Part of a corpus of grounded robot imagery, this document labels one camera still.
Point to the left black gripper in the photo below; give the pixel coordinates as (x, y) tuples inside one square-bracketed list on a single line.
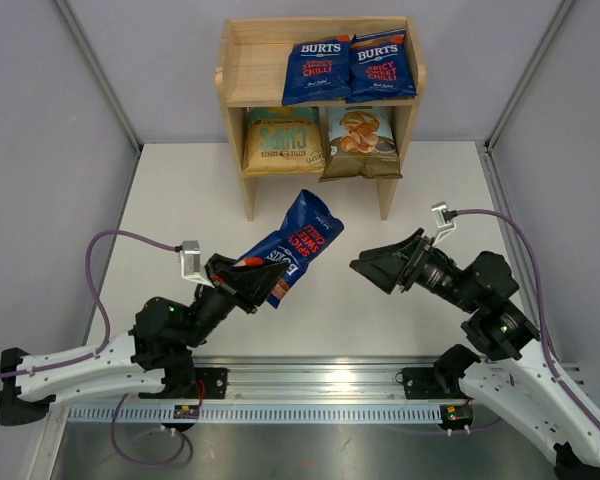
[(255, 281)]

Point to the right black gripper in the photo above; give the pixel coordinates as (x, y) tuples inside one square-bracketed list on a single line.
[(383, 265)]

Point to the blue Burts chips bag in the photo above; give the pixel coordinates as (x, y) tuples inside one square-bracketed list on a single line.
[(379, 68), (307, 229), (318, 71)]

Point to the light blue cassava chips bag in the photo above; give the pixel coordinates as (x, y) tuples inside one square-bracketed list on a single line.
[(360, 144)]

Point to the tan kettle chips bag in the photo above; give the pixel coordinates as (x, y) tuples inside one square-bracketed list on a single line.
[(283, 140)]

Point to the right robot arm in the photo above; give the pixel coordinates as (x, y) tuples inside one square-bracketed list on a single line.
[(504, 365)]

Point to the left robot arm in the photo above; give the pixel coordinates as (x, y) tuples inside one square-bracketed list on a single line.
[(17, 365)]

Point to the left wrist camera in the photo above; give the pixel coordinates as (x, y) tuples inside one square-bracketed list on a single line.
[(190, 263)]

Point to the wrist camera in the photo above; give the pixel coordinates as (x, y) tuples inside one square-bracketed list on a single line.
[(445, 222), (190, 263)]

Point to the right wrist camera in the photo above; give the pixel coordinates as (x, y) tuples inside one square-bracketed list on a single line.
[(445, 222)]

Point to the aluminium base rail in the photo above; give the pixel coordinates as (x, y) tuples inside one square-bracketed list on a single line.
[(251, 380)]

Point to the white slotted cable duct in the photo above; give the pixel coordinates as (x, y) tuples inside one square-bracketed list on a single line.
[(218, 413)]

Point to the right aluminium frame post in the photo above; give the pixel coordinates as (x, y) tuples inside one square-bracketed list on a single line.
[(556, 24)]

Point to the aluminium frame post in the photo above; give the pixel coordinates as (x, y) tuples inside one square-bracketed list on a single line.
[(556, 24), (95, 69)]

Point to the left aluminium frame post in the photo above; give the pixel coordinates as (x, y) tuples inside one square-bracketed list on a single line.
[(95, 69)]

